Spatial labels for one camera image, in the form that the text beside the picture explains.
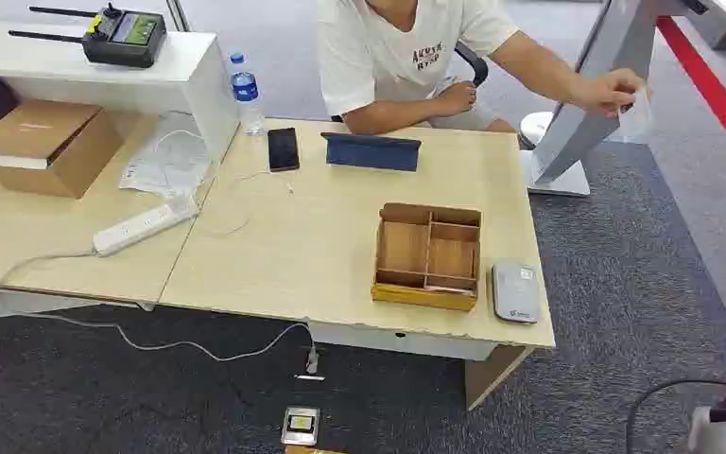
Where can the small white strip on floor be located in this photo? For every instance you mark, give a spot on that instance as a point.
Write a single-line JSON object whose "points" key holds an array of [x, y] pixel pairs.
{"points": [[309, 378]]}

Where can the card in wooden box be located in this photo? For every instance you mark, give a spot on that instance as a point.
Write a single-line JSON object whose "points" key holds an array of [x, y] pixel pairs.
{"points": [[451, 289]]}

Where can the blue tablet case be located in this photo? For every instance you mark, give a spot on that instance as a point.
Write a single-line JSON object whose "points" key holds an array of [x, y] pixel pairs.
{"points": [[372, 153]]}

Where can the clear water bottle blue cap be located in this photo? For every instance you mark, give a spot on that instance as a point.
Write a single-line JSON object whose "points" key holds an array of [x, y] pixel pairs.
{"points": [[247, 94]]}

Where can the wooden compartment box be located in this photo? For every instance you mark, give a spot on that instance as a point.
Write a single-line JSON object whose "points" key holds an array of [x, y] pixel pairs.
{"points": [[404, 247]]}

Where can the silver panel stand white base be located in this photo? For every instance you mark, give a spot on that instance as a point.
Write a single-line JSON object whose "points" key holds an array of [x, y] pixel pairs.
{"points": [[595, 75]]}

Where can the white power strip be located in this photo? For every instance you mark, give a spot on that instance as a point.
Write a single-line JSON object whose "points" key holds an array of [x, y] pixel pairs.
{"points": [[140, 227]]}

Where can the pale wooden desk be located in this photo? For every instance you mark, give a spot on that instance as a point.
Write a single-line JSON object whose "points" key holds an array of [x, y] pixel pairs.
{"points": [[43, 238], [313, 250]]}

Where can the white desk riser shelf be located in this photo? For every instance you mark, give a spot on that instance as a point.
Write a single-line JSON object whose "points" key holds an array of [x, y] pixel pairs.
{"points": [[87, 62]]}

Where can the person's left hand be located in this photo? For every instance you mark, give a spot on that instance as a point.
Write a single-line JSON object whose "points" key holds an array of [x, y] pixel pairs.
{"points": [[607, 91]]}

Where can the black smartphone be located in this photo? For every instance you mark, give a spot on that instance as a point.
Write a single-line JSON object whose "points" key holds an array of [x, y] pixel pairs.
{"points": [[283, 149]]}

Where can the black office chair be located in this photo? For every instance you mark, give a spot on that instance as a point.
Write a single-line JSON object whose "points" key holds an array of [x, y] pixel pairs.
{"points": [[476, 62]]}

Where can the yellow object on floor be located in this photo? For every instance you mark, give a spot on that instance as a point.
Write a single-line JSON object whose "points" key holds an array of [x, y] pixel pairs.
{"points": [[306, 450]]}

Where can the round white floor base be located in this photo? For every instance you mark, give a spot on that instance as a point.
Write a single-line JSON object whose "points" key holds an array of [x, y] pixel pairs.
{"points": [[533, 128]]}

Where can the brown cardboard box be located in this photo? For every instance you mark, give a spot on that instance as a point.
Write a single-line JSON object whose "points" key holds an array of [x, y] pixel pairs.
{"points": [[37, 135]]}

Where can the metal pole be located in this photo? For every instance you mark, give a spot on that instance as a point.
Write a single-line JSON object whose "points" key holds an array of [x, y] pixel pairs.
{"points": [[178, 14]]}

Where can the black remote controller with antennas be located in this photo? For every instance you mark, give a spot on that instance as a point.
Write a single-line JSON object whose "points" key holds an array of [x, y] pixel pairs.
{"points": [[122, 41]]}

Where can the person's right hand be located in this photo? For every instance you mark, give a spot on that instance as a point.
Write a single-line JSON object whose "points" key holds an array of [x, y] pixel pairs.
{"points": [[457, 98]]}

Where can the white card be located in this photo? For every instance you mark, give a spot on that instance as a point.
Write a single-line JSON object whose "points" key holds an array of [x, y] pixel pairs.
{"points": [[637, 122]]}

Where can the person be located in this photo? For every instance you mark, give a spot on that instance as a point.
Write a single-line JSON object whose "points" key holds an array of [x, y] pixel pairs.
{"points": [[375, 50]]}

